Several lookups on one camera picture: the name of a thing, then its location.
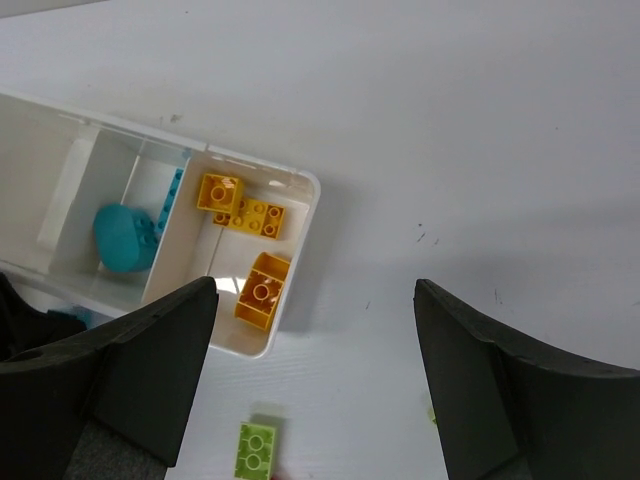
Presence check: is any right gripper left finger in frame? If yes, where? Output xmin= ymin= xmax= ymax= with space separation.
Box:
xmin=1 ymin=276 xmax=218 ymax=479

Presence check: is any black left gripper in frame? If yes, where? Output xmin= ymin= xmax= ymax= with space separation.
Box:
xmin=1 ymin=273 xmax=87 ymax=363

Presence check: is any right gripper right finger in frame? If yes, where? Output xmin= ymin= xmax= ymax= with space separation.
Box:
xmin=414 ymin=279 xmax=639 ymax=479

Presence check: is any small teal square brick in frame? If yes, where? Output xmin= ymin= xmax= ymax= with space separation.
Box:
xmin=47 ymin=306 xmax=93 ymax=329

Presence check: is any teal frog lily brick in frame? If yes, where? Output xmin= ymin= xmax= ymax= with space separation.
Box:
xmin=93 ymin=204 xmax=159 ymax=273

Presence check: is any lime brick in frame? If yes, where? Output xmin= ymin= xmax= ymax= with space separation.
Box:
xmin=233 ymin=413 xmax=288 ymax=480
xmin=427 ymin=407 xmax=437 ymax=425

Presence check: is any yellow curved striped brick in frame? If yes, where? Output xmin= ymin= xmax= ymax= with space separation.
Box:
xmin=234 ymin=252 xmax=290 ymax=332

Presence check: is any small yellow brick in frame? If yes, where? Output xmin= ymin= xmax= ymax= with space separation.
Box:
xmin=196 ymin=173 xmax=244 ymax=215

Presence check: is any long teal brick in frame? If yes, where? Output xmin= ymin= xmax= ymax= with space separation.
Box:
xmin=155 ymin=168 xmax=184 ymax=236

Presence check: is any wide white divided bin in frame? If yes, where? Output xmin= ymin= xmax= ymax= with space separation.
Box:
xmin=1 ymin=91 xmax=321 ymax=358

